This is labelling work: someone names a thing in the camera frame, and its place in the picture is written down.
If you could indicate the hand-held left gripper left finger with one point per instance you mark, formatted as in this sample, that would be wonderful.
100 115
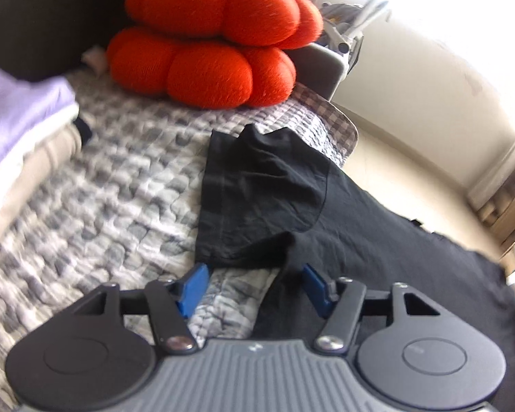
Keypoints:
193 285

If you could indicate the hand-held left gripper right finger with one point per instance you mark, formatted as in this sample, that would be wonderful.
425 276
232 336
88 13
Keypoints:
315 287

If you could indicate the black t-shirt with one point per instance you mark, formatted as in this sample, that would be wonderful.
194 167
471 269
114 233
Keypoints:
261 189

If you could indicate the grey checkered quilt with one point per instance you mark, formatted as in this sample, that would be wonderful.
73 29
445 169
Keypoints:
111 180

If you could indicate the dark folded garment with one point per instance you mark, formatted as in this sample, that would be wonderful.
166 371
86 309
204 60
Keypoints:
85 131

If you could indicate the beige folded garment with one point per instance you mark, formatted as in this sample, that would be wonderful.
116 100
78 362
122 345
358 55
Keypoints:
34 167

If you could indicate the wooden shelf desk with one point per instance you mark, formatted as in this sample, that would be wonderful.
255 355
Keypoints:
510 219

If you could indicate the red flower-shaped cushion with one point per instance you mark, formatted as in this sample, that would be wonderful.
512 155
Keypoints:
206 73

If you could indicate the purple folded garment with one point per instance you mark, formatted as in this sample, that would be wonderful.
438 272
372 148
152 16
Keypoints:
17 107

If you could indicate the white office chair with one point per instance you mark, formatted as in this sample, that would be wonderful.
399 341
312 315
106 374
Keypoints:
343 38

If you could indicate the grey sofa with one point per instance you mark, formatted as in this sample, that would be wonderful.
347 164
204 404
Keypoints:
34 17

